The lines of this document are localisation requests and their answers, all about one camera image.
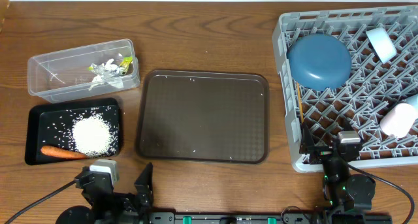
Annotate wooden chopstick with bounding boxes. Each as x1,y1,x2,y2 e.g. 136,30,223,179
296,82,304,123

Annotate pile of white rice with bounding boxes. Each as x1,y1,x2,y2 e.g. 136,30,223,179
45,106,119,158

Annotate pink plastic cup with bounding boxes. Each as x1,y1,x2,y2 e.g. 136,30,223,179
380,103,417,138

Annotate orange carrot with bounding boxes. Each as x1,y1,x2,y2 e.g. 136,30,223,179
40,146,88,159

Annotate dark blue plate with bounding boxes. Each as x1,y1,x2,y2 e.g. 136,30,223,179
287,34,351,91

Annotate light blue cup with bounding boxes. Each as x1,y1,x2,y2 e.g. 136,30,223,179
404,94,418,111

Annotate aluminium foil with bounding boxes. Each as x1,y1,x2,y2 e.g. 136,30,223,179
88,59,123,79

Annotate light blue bowl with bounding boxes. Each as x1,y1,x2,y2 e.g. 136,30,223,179
366,27,396,63

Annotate yellow green wrapper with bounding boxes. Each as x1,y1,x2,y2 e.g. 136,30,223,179
119,56,133,75

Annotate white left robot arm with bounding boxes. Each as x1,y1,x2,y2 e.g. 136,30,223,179
56,159,153,224

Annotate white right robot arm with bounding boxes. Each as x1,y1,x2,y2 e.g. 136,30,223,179
299,122,392,224

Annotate grey dishwasher rack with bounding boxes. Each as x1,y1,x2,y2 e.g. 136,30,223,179
272,5,417,173

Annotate dark brown serving tray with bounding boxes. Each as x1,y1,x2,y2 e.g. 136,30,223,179
135,70,269,165

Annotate black plastic tray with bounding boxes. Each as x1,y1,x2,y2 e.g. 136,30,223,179
24,98,122,165

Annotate clear plastic bin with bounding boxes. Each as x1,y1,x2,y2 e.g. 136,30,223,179
27,39,140,103

